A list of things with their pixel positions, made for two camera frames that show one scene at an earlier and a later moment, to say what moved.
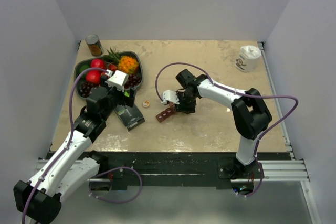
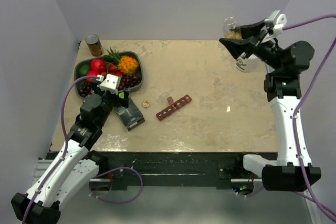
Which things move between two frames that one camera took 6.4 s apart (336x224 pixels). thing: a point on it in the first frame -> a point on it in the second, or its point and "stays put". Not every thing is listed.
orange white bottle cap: [145, 104] stays put
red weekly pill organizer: [165, 114] stays put
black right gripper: [184, 108] -> [246, 44]
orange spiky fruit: [127, 63] stays put
